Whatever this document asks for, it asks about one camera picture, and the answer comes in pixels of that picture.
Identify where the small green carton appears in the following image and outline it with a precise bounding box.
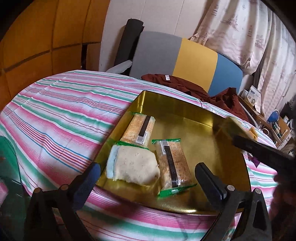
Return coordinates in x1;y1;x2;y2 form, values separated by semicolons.
220;116;251;138

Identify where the gold metal tray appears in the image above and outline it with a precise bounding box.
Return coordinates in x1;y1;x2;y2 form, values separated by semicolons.
95;91;251;215

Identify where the cracker pack green wrapper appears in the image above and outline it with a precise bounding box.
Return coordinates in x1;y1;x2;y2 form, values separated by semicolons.
120;113;156;148

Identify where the small tan sponge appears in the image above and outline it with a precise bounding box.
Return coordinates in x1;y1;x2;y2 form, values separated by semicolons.
248;127;258;141

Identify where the wooden side table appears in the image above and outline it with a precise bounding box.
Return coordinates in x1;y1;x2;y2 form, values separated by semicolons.
238;96;292;149

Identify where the green plastic bin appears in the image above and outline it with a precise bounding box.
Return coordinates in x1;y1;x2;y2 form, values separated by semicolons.
1;137;26;240

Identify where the white blue product box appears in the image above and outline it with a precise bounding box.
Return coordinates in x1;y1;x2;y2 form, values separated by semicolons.
246;85;261;113

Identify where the pink patterned curtain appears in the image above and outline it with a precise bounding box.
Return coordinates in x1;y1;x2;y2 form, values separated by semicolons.
258;14;295;118

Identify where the dark red garment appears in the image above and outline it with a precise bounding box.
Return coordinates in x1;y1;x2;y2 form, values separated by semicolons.
141;74;249;122

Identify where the grey yellow blue headboard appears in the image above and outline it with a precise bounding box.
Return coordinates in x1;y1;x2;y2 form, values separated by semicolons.
129;31;243;96

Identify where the black rolled mat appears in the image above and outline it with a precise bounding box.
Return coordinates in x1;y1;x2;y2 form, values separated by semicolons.
114;19;144;65

